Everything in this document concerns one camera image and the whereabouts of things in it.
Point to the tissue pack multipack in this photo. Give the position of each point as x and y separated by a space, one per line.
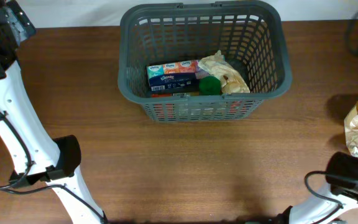
175 75

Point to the green lid jar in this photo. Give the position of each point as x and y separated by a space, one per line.
210 85

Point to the orange pasta package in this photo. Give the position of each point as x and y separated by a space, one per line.
185 111

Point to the beige pouch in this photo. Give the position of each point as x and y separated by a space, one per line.
230 79

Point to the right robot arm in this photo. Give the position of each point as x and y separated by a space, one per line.
333 192

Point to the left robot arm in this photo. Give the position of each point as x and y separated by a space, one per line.
36 156

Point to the grey plastic basket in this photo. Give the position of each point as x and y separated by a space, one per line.
248 33

